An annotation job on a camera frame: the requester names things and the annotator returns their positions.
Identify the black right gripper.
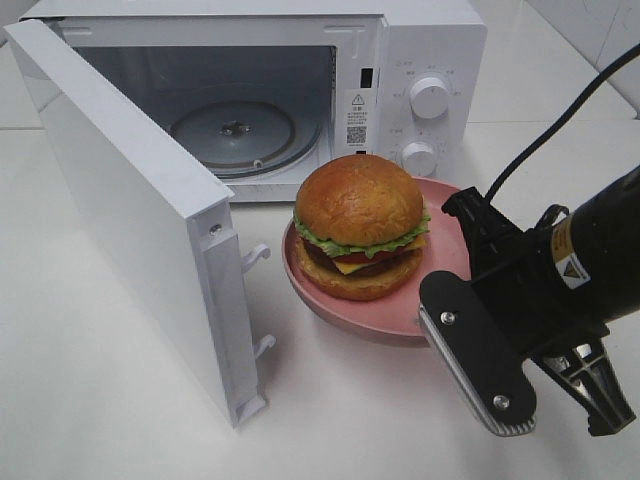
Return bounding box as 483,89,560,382
441,187,636,436

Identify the pink plate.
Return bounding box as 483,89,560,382
282,177,471,347

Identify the burger with lettuce and cheese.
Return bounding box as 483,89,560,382
293,154,430,301

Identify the white microwave door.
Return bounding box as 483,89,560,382
6,20,275,426

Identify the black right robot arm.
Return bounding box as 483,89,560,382
419,171,639,436

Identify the white lower dial knob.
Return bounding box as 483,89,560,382
401,142,437,177

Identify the white dial knob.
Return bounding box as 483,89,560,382
409,75,450,120
401,142,437,177

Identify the white upper dial knob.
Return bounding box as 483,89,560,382
409,75,450,120

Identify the white warning label sticker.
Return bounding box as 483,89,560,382
344,88,372,148

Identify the glass microwave turntable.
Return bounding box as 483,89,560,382
170,100,322,179

